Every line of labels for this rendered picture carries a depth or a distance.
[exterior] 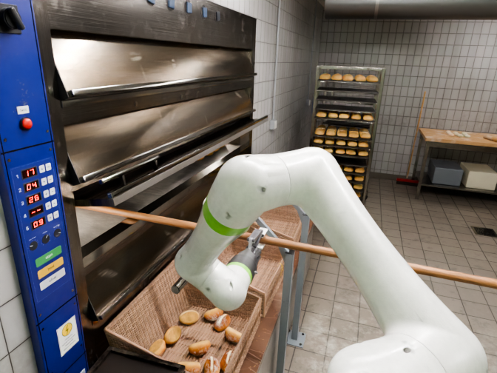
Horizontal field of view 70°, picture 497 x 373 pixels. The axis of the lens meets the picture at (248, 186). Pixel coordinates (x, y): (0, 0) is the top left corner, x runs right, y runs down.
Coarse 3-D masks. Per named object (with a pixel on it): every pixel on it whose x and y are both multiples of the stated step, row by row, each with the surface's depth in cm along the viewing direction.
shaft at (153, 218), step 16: (96, 208) 154; (112, 208) 153; (176, 224) 144; (192, 224) 142; (272, 240) 132; (336, 256) 126; (416, 272) 119; (432, 272) 117; (448, 272) 116; (496, 288) 112
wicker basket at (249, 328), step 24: (168, 288) 175; (120, 312) 144; (144, 312) 157; (168, 312) 172; (240, 312) 181; (120, 336) 134; (144, 336) 155; (216, 336) 169; (168, 360) 155; (192, 360) 156; (240, 360) 152
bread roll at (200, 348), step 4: (204, 340) 158; (208, 340) 159; (192, 344) 156; (196, 344) 156; (200, 344) 156; (204, 344) 157; (208, 344) 158; (192, 348) 155; (196, 348) 155; (200, 348) 156; (204, 348) 156; (208, 348) 158; (192, 352) 155; (196, 352) 155; (200, 352) 156; (204, 352) 156
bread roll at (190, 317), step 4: (184, 312) 175; (188, 312) 175; (192, 312) 176; (196, 312) 176; (180, 316) 174; (184, 316) 174; (188, 316) 174; (192, 316) 175; (196, 316) 176; (180, 320) 173; (184, 320) 173; (188, 320) 174; (192, 320) 174; (196, 320) 175; (188, 324) 174
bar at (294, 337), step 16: (304, 224) 218; (304, 240) 221; (288, 256) 173; (304, 256) 225; (288, 272) 176; (304, 272) 233; (176, 288) 109; (288, 288) 179; (288, 304) 182; (288, 336) 251; (304, 336) 251
